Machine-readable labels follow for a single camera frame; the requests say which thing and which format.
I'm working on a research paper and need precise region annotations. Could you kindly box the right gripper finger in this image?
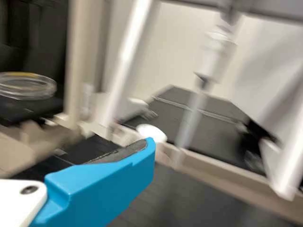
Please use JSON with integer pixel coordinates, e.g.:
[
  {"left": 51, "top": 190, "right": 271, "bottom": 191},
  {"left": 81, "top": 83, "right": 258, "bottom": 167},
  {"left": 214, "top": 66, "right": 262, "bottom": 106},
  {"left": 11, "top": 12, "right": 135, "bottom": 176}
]
[{"left": 29, "top": 136, "right": 156, "bottom": 227}]

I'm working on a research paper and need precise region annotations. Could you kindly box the petri dish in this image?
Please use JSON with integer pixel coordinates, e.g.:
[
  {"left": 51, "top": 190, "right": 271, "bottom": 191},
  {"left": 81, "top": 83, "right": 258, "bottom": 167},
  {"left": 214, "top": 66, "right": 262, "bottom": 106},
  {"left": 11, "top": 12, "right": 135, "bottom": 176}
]
[{"left": 0, "top": 71, "right": 58, "bottom": 99}]

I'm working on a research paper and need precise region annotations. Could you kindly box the cream microscope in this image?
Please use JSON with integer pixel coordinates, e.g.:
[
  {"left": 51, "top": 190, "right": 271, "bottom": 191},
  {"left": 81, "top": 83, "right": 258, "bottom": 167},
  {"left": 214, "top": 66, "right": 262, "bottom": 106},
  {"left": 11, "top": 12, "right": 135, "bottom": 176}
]
[{"left": 0, "top": 0, "right": 130, "bottom": 178}]

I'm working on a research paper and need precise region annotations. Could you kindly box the white pipette stand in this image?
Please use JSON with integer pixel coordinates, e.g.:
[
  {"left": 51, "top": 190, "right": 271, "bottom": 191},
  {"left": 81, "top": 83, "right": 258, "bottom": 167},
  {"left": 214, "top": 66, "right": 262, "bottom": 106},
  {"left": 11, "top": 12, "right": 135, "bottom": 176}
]
[{"left": 106, "top": 0, "right": 303, "bottom": 201}]

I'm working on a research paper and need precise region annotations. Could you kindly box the pipette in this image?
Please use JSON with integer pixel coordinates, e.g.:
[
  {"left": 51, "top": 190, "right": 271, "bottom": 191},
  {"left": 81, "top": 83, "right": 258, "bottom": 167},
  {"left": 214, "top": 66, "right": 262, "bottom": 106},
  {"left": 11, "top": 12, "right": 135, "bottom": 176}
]
[{"left": 176, "top": 0, "right": 240, "bottom": 152}]

